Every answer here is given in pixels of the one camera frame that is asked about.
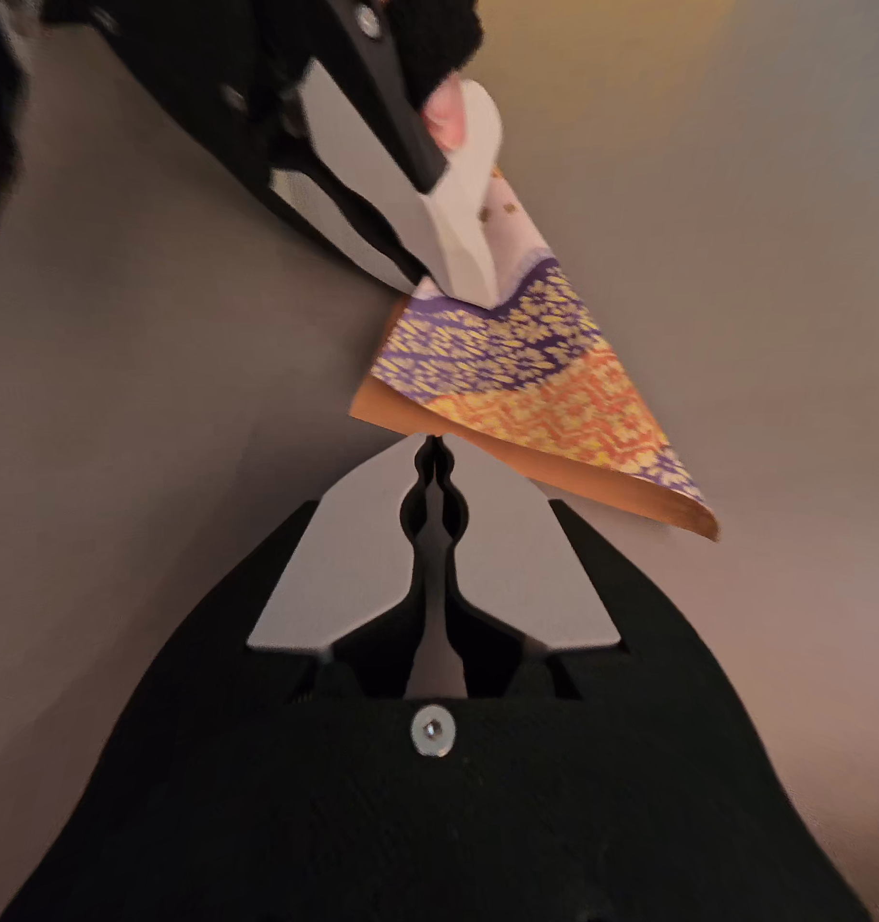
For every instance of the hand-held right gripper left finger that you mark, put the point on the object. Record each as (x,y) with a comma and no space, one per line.
(338,569)

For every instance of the brown-backed patterned origami paper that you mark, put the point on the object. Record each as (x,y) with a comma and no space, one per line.
(555,403)

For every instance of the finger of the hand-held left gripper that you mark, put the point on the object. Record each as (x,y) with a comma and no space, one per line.
(317,209)
(382,173)

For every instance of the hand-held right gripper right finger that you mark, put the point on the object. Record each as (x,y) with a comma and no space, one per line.
(533,569)

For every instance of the person's left hand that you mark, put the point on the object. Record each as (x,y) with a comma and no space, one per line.
(439,43)

